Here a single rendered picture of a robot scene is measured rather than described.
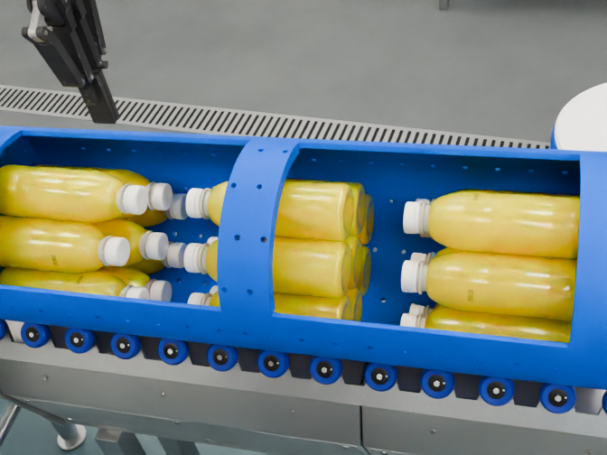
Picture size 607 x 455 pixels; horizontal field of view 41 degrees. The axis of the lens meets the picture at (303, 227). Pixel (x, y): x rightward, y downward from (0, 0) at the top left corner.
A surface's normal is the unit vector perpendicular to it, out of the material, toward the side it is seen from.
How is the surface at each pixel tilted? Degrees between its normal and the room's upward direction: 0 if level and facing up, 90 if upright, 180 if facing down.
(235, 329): 92
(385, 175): 95
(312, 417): 70
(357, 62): 0
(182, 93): 0
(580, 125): 0
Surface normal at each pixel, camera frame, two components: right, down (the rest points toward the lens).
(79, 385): -0.27, 0.44
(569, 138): -0.14, -0.69
